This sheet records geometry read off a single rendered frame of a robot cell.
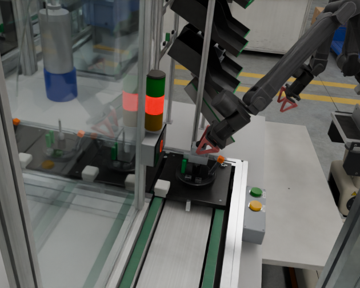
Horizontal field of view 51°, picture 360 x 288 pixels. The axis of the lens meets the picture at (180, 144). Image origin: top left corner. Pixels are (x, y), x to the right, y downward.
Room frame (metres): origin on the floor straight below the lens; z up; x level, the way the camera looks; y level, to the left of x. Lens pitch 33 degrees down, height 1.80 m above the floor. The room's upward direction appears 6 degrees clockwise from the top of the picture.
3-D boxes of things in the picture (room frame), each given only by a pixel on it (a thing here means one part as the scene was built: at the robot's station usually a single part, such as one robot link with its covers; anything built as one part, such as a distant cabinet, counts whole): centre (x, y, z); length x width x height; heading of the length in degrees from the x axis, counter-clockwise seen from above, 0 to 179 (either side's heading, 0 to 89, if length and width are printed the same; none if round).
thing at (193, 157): (1.05, -0.06, 1.08); 0.08 x 0.04 x 0.07; 82
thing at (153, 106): (0.88, 0.08, 1.33); 0.05 x 0.05 x 0.05
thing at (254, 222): (0.94, -0.27, 0.93); 0.21 x 0.07 x 0.06; 172
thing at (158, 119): (0.88, 0.08, 1.28); 0.05 x 0.05 x 0.05
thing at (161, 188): (0.97, 0.05, 0.97); 0.05 x 0.05 x 0.04; 82
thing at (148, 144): (0.88, 0.08, 1.29); 0.12 x 0.05 x 0.25; 172
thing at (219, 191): (1.05, -0.07, 0.96); 0.24 x 0.24 x 0.02; 82
